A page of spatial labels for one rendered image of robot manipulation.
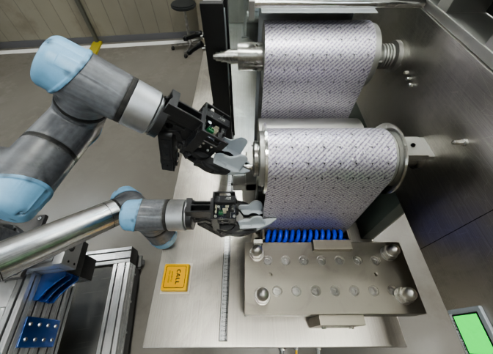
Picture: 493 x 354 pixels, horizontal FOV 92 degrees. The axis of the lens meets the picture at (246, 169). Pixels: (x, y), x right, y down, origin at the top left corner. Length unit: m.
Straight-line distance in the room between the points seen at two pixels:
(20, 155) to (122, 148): 2.05
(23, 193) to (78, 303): 1.32
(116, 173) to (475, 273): 2.20
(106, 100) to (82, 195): 1.93
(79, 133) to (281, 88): 0.42
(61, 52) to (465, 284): 0.68
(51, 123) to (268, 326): 0.64
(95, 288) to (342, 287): 1.34
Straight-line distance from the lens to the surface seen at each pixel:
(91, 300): 1.66
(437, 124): 0.58
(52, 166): 0.43
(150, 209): 0.59
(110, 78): 0.39
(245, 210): 0.60
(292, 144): 0.45
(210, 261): 0.77
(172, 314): 0.76
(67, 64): 0.39
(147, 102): 0.39
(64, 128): 0.45
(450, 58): 0.59
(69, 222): 0.70
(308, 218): 0.62
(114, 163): 2.37
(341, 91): 0.64
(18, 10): 4.55
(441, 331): 1.98
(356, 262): 0.69
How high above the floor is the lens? 1.64
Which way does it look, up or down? 54 degrees down
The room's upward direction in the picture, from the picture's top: straight up
